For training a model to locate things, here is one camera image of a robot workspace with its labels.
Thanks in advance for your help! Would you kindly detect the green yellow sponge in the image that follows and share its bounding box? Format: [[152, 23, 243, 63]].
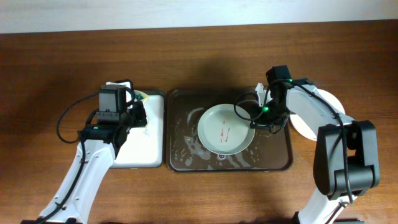
[[134, 90, 149, 105]]

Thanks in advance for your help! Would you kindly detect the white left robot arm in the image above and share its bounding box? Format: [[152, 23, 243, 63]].
[[33, 83, 147, 223]]

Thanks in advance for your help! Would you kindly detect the white soapy tray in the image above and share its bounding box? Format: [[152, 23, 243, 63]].
[[111, 90, 165, 169]]

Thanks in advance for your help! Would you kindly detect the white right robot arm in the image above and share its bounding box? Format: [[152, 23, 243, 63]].
[[250, 65, 381, 224]]

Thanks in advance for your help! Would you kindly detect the dark brown tray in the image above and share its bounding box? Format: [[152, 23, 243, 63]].
[[165, 87, 294, 172]]

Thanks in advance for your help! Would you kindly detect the pale green plate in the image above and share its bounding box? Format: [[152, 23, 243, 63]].
[[197, 104, 255, 156]]

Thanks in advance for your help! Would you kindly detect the cream plate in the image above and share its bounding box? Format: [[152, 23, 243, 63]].
[[290, 89, 345, 141]]

